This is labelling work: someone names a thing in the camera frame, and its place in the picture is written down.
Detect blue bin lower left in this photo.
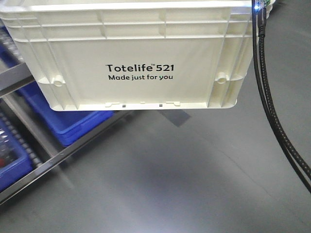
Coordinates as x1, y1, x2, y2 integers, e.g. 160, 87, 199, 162
0, 116, 33, 191

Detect white Totelife plastic crate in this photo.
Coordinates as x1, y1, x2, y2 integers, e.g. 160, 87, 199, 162
0, 0, 270, 112

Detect black braided cable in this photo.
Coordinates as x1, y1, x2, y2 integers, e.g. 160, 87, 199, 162
251, 0, 311, 194
257, 7, 311, 182

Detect blue bin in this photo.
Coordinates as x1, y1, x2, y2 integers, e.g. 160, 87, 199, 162
0, 26, 114, 147
0, 116, 33, 191

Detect blue bin lower middle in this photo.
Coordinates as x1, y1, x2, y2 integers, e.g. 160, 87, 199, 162
0, 26, 114, 147

